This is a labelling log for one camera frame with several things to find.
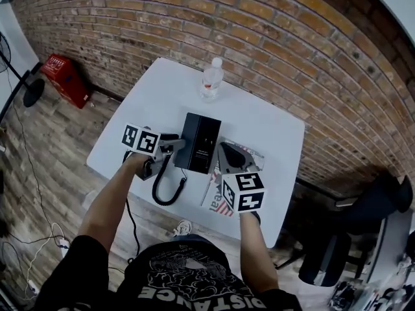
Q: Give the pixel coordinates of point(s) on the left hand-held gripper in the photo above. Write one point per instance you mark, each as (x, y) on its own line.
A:
(142, 139)

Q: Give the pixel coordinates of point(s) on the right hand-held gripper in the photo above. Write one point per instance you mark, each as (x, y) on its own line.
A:
(246, 191)

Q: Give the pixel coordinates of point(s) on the person's right forearm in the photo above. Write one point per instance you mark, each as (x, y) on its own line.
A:
(257, 254)

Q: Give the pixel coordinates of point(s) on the person's left forearm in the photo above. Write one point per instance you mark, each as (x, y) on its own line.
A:
(110, 199)

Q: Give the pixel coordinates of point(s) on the black rectangular box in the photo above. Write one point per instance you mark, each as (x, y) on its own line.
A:
(207, 147)

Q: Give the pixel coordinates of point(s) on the printed magazine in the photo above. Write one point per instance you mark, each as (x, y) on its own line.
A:
(217, 202)

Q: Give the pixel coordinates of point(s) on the clear plastic water bottle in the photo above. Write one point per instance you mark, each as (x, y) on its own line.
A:
(211, 81)

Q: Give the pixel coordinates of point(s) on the person's white shoe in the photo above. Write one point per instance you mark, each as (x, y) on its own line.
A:
(183, 228)

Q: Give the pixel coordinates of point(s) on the red box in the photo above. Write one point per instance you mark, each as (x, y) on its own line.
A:
(66, 79)

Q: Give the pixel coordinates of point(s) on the person's black printed t-shirt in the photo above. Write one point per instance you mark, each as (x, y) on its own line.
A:
(181, 280)

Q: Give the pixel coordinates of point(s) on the black swivel chair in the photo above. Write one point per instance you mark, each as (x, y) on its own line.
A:
(353, 225)

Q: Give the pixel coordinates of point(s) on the black standing fan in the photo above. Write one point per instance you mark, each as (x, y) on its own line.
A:
(32, 91)

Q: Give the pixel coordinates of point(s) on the white power strip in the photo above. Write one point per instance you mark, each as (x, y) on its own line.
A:
(65, 246)

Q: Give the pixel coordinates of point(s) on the grey desk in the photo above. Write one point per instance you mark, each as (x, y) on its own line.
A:
(389, 245)

